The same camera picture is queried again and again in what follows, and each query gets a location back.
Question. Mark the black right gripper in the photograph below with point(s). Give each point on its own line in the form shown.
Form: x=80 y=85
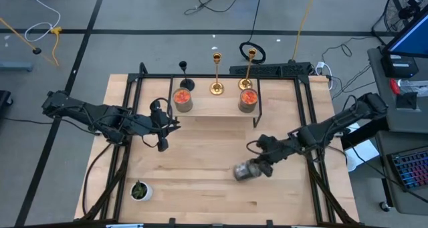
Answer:
x=275 y=147

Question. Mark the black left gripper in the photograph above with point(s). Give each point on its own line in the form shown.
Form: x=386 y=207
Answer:
x=157 y=124

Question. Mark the silver metal tin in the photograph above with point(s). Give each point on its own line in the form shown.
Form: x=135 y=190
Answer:
x=243 y=172

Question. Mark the metal tin candle orange label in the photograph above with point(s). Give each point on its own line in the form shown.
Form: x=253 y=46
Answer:
x=182 y=97
x=248 y=97

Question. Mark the black candlestick holder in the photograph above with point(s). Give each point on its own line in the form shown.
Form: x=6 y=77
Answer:
x=187 y=83

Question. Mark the gold candlestick holder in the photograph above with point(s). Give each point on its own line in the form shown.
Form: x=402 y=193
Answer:
x=245 y=84
x=216 y=88

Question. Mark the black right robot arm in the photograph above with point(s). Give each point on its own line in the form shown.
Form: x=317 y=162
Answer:
x=321 y=132

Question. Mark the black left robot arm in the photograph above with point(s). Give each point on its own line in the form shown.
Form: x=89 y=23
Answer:
x=77 y=109

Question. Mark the wooden shelf with black legs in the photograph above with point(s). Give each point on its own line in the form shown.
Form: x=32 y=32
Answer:
x=214 y=104

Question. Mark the small plant in white pot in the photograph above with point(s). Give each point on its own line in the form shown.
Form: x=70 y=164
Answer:
x=140 y=191

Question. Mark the black power strip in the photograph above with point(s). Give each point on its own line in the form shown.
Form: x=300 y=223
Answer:
x=267 y=69

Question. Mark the white power adapter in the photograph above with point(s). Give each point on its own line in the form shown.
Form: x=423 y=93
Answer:
x=320 y=65

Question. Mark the gray desk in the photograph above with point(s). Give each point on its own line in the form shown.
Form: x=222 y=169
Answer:
x=394 y=198
x=384 y=87

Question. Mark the backlit keyboard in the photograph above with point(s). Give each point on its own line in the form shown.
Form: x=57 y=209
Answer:
x=413 y=169

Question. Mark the small red object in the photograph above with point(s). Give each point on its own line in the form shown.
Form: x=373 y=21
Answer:
x=394 y=87

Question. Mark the small black floor plug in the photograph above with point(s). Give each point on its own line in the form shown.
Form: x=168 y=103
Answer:
x=36 y=50

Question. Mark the small black box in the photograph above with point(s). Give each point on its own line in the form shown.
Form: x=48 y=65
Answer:
x=406 y=101

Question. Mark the gray metal floor base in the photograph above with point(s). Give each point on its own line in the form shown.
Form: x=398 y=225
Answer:
x=15 y=67

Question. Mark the black box device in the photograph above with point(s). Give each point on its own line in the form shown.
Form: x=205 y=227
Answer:
x=399 y=67

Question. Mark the computer monitor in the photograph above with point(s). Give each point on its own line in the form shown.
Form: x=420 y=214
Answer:
x=413 y=37

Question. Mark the black floor fan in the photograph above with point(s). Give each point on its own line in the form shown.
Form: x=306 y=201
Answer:
x=406 y=11

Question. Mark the black metal table frame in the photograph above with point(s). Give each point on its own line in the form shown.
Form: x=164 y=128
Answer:
x=133 y=77

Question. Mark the silver metal bracket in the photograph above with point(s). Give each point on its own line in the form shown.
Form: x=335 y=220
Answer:
x=123 y=226

